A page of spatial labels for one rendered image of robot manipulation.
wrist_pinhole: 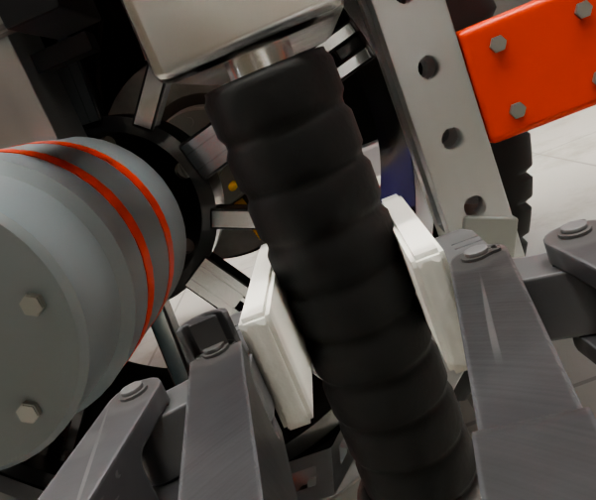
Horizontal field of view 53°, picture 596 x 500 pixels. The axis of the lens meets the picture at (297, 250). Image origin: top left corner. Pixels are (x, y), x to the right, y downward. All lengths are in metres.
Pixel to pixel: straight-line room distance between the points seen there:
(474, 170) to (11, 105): 0.29
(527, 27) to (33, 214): 0.28
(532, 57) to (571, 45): 0.02
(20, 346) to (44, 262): 0.04
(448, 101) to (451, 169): 0.04
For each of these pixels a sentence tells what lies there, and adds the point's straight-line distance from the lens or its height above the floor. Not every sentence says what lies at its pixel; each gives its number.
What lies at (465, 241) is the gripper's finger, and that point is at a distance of 0.16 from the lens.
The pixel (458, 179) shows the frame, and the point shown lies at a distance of 0.38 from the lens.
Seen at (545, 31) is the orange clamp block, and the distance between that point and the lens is 0.39.
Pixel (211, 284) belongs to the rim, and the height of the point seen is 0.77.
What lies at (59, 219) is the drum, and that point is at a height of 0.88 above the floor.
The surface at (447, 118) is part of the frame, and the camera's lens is 0.38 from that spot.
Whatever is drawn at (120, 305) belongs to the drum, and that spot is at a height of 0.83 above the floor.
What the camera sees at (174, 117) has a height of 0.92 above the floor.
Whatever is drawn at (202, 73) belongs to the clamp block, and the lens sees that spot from 0.16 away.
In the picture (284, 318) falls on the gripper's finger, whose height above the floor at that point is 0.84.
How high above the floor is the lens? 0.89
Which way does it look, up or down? 14 degrees down
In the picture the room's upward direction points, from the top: 22 degrees counter-clockwise
